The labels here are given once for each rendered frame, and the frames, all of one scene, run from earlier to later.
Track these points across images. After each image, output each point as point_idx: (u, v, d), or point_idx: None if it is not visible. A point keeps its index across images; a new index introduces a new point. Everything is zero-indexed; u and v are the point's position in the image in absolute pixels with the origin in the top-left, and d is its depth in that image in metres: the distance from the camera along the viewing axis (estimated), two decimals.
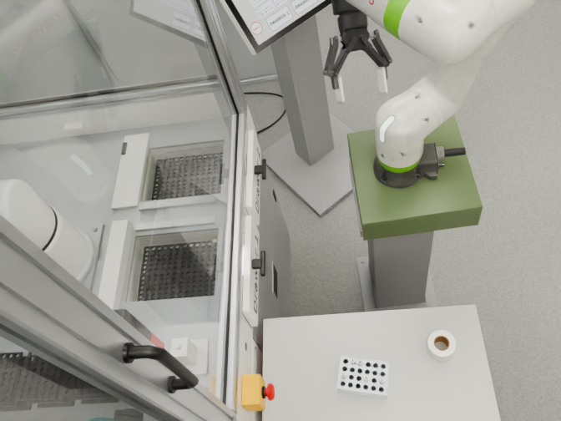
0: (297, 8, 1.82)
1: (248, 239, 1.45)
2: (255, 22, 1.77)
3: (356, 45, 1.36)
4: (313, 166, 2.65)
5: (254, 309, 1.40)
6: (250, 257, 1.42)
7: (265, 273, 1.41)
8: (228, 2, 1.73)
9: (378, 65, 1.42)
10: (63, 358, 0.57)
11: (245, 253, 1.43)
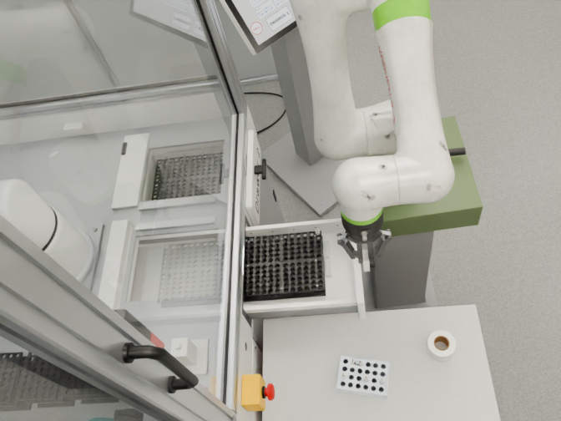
0: None
1: None
2: (255, 22, 1.77)
3: (361, 241, 1.25)
4: (313, 166, 2.65)
5: (364, 301, 1.36)
6: None
7: (374, 264, 1.37)
8: (228, 2, 1.73)
9: (367, 249, 1.32)
10: (63, 358, 0.57)
11: (353, 244, 1.39)
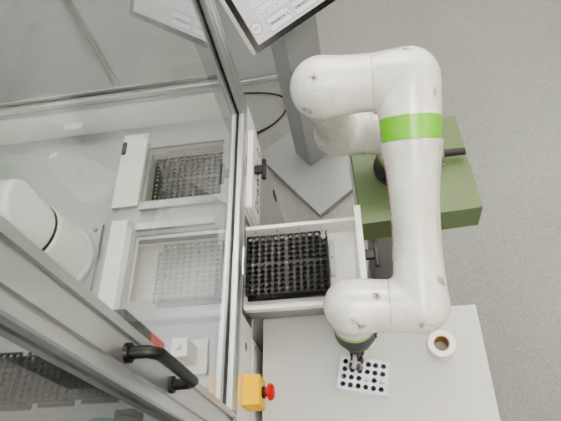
0: (297, 8, 1.82)
1: (360, 229, 1.41)
2: (255, 22, 1.77)
3: None
4: (313, 166, 2.65)
5: None
6: (363, 247, 1.38)
7: (380, 264, 1.37)
8: (228, 2, 1.73)
9: None
10: (63, 358, 0.57)
11: (358, 243, 1.39)
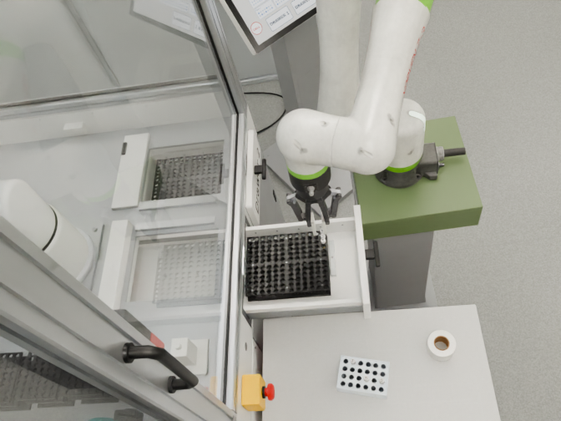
0: (297, 8, 1.82)
1: (360, 229, 1.41)
2: (255, 22, 1.77)
3: (311, 201, 1.24)
4: None
5: None
6: (363, 247, 1.38)
7: (380, 264, 1.37)
8: (228, 2, 1.73)
9: None
10: (63, 358, 0.57)
11: (358, 243, 1.39)
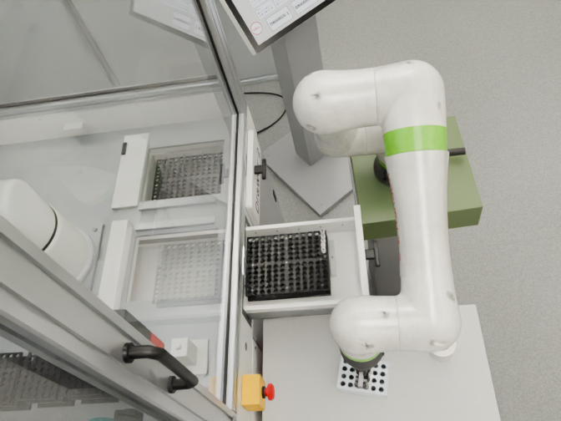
0: (297, 8, 1.82)
1: (360, 229, 1.41)
2: (255, 22, 1.77)
3: None
4: (313, 166, 2.65)
5: None
6: (363, 247, 1.38)
7: (380, 264, 1.37)
8: (228, 2, 1.73)
9: None
10: (63, 358, 0.57)
11: (358, 243, 1.39)
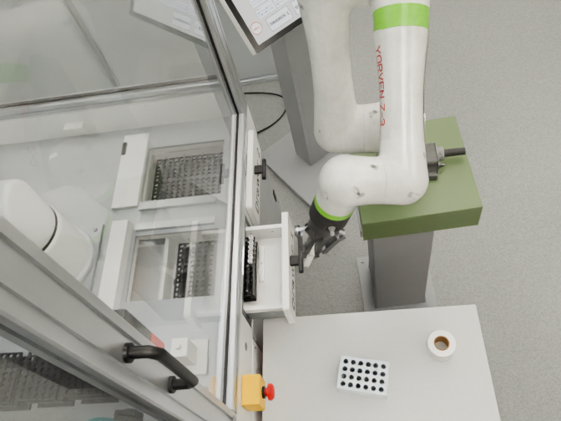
0: (297, 8, 1.82)
1: (285, 235, 1.44)
2: (255, 22, 1.77)
3: (317, 236, 1.29)
4: (313, 166, 2.65)
5: (292, 306, 1.39)
6: (288, 254, 1.41)
7: (303, 270, 1.40)
8: (228, 2, 1.73)
9: (315, 246, 1.37)
10: (63, 358, 0.57)
11: (283, 250, 1.42)
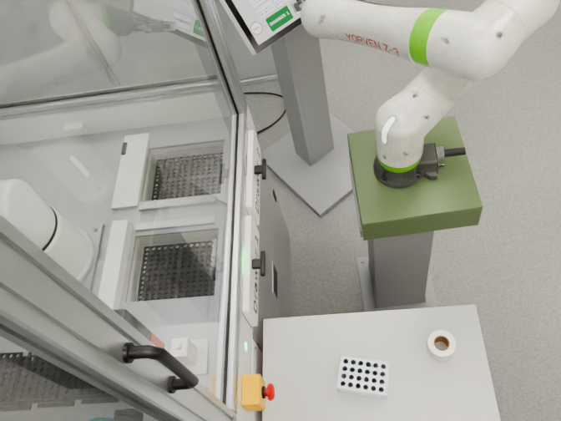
0: None
1: (248, 239, 1.45)
2: (255, 22, 1.77)
3: None
4: (313, 166, 2.65)
5: (254, 309, 1.40)
6: (250, 257, 1.42)
7: (265, 273, 1.41)
8: (228, 2, 1.73)
9: None
10: (63, 358, 0.57)
11: (245, 253, 1.43)
